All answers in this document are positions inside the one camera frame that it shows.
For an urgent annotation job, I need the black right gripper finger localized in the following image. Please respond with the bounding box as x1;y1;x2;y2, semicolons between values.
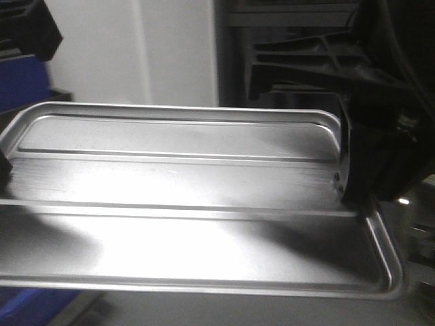
338;94;412;206

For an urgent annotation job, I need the blue crate upper left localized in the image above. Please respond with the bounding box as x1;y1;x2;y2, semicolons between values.
1;56;51;111

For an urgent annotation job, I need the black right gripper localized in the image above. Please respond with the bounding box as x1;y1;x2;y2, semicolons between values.
247;1;434;187

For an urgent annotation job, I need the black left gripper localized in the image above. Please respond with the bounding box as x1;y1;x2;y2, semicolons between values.
1;0;63;62

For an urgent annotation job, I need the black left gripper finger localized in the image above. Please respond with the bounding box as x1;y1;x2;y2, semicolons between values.
0;151;13;185

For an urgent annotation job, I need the small silver ribbed tray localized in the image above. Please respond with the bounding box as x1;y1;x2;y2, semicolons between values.
1;102;406;300

